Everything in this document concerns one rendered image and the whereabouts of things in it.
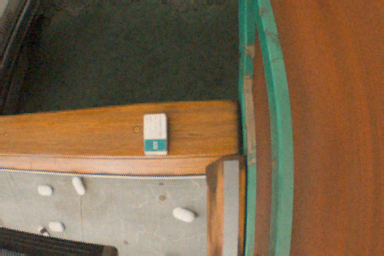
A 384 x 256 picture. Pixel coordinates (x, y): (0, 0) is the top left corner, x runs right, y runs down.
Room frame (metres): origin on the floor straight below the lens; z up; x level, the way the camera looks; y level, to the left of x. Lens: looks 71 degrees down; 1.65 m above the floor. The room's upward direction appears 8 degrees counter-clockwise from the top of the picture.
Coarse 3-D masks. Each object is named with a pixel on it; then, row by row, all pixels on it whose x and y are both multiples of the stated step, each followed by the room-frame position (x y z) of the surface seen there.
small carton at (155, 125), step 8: (144, 120) 0.32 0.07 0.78; (152, 120) 0.32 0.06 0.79; (160, 120) 0.32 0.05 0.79; (144, 128) 0.31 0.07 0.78; (152, 128) 0.31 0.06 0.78; (160, 128) 0.30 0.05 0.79; (144, 136) 0.29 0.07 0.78; (152, 136) 0.29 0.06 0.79; (160, 136) 0.29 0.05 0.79; (144, 144) 0.28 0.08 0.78; (152, 144) 0.28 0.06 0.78; (160, 144) 0.28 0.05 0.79; (152, 152) 0.27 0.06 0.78; (160, 152) 0.27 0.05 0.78
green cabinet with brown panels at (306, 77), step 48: (240, 0) 0.36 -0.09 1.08; (288, 0) 0.18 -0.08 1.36; (336, 0) 0.11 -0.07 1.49; (240, 48) 0.36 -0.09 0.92; (288, 48) 0.17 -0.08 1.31; (336, 48) 0.09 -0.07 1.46; (288, 96) 0.15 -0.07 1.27; (336, 96) 0.08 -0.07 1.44; (288, 144) 0.11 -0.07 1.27; (336, 144) 0.06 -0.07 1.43; (288, 192) 0.07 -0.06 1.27; (336, 192) 0.04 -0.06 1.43; (288, 240) 0.03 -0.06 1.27; (336, 240) 0.01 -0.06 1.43
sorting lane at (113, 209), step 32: (0, 192) 0.23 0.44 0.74; (32, 192) 0.22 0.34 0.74; (64, 192) 0.22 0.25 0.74; (96, 192) 0.22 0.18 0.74; (128, 192) 0.22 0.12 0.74; (160, 192) 0.21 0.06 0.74; (192, 192) 0.21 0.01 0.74; (32, 224) 0.15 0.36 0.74; (64, 224) 0.16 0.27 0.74; (96, 224) 0.16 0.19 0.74; (128, 224) 0.16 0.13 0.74; (160, 224) 0.15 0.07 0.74; (192, 224) 0.15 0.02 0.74
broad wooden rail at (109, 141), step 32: (0, 128) 0.37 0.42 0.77; (32, 128) 0.35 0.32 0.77; (64, 128) 0.34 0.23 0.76; (96, 128) 0.33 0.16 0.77; (128, 128) 0.32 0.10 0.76; (192, 128) 0.30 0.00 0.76; (224, 128) 0.30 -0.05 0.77; (0, 160) 0.30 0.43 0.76; (32, 160) 0.29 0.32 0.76; (64, 160) 0.28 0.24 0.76; (96, 160) 0.27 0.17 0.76; (128, 160) 0.27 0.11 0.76; (160, 160) 0.26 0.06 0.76; (192, 160) 0.25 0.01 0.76
